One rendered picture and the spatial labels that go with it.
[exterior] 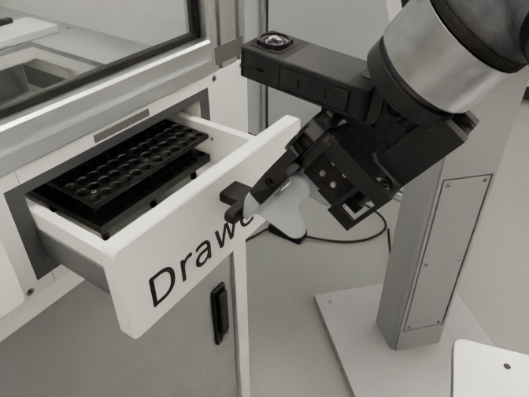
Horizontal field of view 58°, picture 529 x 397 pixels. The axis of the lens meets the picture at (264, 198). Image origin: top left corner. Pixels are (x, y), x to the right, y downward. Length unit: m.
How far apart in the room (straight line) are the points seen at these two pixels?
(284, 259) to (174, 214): 1.31
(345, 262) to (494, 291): 0.50
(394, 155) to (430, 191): 0.75
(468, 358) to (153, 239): 0.34
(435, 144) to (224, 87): 0.41
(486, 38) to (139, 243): 0.29
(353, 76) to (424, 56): 0.07
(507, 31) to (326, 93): 0.12
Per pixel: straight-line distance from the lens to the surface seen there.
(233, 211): 0.45
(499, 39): 0.29
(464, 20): 0.29
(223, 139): 0.63
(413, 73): 0.30
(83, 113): 0.53
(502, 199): 2.24
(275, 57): 0.36
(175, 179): 0.58
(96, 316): 0.68
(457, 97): 0.31
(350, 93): 0.34
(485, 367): 0.56
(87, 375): 0.73
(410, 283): 1.27
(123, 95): 0.56
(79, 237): 0.48
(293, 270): 1.69
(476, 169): 1.11
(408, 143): 0.34
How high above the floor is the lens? 1.19
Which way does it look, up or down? 36 degrees down
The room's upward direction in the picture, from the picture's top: straight up
